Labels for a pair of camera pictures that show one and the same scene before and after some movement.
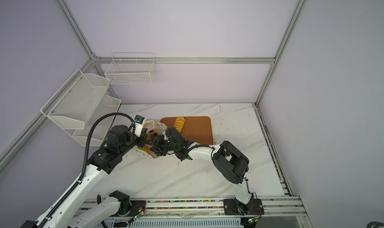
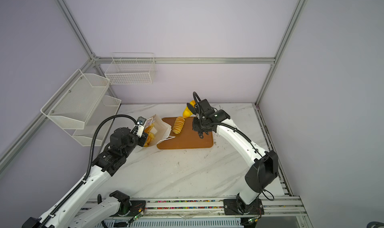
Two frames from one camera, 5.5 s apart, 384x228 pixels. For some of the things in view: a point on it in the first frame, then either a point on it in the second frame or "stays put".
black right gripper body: (163, 146) -> (198, 125)
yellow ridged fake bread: (179, 123) stays put
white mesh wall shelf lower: (109, 105) stays put
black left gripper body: (139, 141) stays put
